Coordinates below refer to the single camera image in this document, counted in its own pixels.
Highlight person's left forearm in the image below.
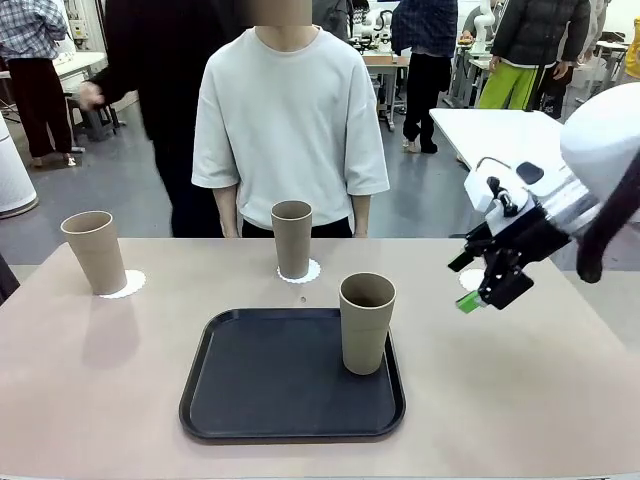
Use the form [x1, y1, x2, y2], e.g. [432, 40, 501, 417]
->
[351, 193, 374, 239]

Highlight grey plastic stool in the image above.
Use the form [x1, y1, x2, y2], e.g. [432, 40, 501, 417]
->
[67, 94, 120, 142]

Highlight white cylindrical appliance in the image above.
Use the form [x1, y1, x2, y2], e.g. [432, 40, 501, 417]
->
[0, 117, 39, 220]

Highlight person's right forearm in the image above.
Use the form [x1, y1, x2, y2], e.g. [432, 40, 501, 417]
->
[213, 185, 240, 239]

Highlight white doily coaster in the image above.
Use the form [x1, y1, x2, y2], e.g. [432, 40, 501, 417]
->
[97, 269, 147, 300]
[276, 258, 322, 285]
[458, 268, 489, 292]

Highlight bystander in yellow jacket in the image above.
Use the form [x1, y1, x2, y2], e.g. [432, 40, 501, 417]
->
[592, 0, 640, 87]

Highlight person in white shirt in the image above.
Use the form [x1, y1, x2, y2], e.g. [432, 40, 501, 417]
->
[192, 0, 391, 239]

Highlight black plastic tray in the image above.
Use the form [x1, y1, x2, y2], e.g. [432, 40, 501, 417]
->
[178, 307, 406, 441]

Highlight bystander's bare hand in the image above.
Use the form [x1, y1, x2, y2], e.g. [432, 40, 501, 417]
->
[78, 82, 107, 110]

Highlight bystander in lime green trousers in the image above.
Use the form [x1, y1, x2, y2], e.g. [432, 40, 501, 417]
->
[477, 0, 594, 112]

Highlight bystander in dark checked top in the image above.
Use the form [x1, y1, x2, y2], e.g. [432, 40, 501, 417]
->
[391, 0, 459, 155]

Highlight bystander in plaid shirt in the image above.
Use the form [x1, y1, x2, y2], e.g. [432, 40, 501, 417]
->
[0, 0, 77, 170]

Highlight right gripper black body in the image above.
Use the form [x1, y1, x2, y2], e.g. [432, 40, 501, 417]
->
[465, 207, 571, 266]

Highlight large white table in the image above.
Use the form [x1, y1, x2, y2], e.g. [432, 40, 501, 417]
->
[428, 107, 571, 177]

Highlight bystander in black clothes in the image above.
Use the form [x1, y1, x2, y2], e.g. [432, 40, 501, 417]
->
[78, 0, 227, 239]

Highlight white workbench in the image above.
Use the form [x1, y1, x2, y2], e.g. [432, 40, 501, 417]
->
[52, 49, 109, 95]

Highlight tall brown cup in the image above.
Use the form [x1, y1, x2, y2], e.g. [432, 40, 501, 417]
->
[338, 272, 398, 376]
[60, 210, 129, 296]
[270, 200, 314, 280]

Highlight black right arm cable sleeve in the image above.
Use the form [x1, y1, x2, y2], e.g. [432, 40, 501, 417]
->
[574, 149, 640, 285]

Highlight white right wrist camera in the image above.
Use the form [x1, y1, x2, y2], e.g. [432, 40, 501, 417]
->
[463, 169, 531, 236]

